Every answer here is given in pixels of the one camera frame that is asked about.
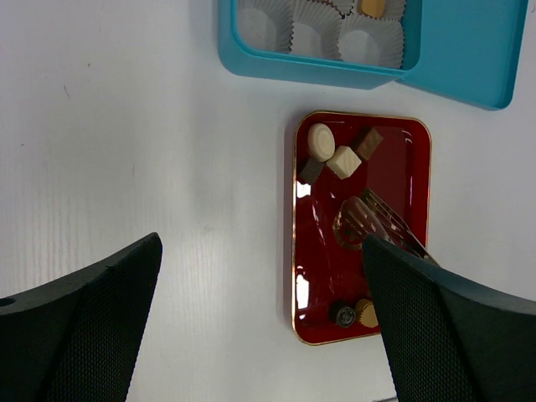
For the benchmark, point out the round white chocolate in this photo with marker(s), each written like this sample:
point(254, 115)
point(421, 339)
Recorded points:
point(320, 141)

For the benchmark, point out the teal tin lid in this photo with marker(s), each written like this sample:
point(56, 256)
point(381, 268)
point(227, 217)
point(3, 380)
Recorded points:
point(469, 51)

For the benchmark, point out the red lacquer tray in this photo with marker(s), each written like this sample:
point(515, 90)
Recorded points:
point(353, 175)

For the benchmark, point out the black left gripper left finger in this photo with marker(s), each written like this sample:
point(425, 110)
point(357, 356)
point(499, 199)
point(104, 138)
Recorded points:
point(77, 338)

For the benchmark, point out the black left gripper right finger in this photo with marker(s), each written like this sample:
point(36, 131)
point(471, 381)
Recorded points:
point(448, 338)

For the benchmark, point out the teal tin box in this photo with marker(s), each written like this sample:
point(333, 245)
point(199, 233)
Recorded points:
point(319, 42)

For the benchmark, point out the brown square chocolate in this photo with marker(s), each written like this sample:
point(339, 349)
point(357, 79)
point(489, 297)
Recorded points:
point(366, 143)

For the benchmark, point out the dark chocolate piece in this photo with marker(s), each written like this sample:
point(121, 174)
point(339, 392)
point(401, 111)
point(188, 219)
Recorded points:
point(310, 171)

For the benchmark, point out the tan chocolate cup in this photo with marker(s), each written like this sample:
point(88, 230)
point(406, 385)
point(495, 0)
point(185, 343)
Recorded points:
point(372, 8)

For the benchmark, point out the stainless steel tongs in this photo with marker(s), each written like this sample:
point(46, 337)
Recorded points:
point(367, 214)

